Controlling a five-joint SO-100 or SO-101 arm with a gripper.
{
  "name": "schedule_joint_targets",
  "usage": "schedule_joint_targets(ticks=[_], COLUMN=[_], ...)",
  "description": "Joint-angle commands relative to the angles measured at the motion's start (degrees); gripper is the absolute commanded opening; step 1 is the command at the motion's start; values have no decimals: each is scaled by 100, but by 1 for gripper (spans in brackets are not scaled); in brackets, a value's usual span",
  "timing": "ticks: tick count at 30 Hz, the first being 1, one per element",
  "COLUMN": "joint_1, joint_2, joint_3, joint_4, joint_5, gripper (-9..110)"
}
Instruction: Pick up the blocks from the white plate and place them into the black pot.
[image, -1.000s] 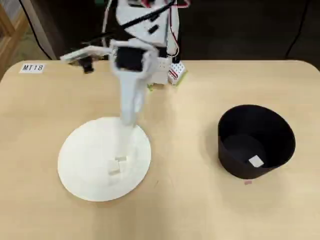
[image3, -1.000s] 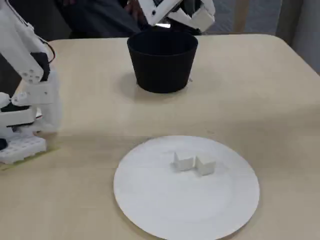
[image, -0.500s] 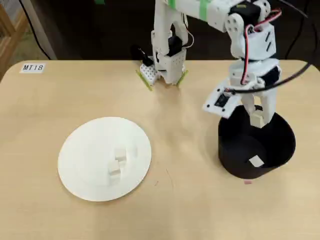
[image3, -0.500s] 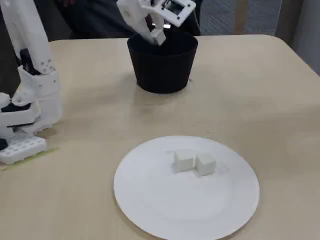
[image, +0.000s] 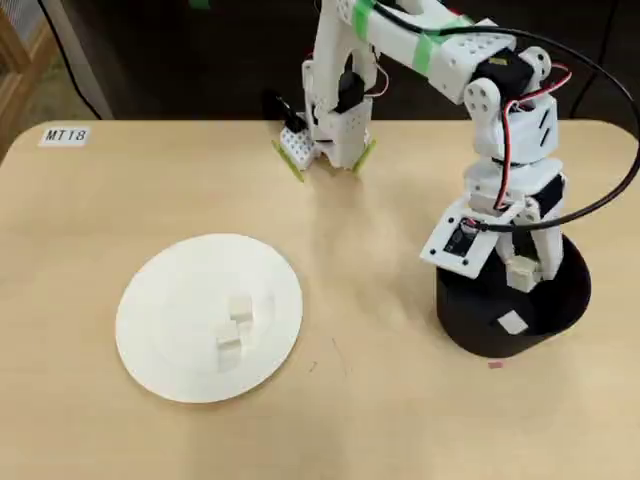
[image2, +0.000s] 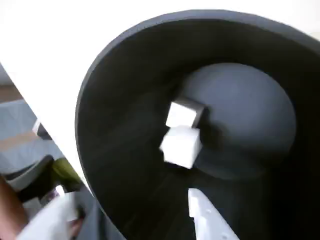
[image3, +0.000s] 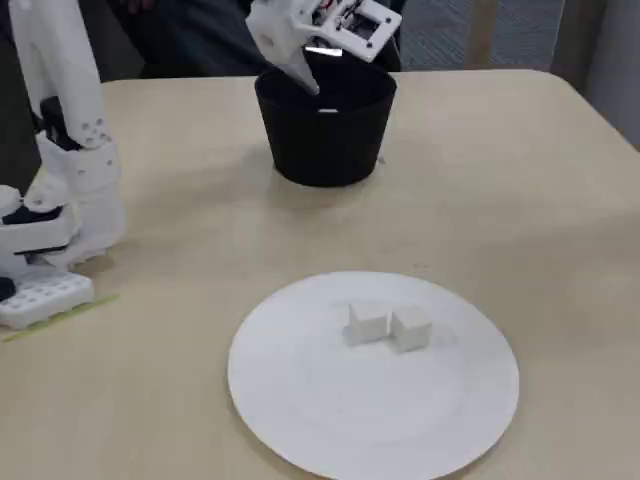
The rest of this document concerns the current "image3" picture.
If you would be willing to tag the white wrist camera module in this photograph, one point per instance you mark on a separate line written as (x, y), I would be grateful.
(360, 45)

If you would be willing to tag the black table clamp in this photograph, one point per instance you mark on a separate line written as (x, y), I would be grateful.
(6, 289)

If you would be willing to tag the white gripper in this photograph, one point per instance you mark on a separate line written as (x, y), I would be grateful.
(299, 71)

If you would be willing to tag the white paper plate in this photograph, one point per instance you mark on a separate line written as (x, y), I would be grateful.
(375, 415)

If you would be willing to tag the yellow-green strip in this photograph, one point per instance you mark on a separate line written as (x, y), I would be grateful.
(75, 312)

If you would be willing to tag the white pegboard base plate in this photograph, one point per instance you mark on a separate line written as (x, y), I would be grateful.
(45, 300)

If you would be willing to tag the black pot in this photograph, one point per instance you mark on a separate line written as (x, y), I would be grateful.
(325, 150)

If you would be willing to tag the white cube block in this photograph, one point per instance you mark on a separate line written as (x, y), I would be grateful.
(367, 327)
(411, 332)

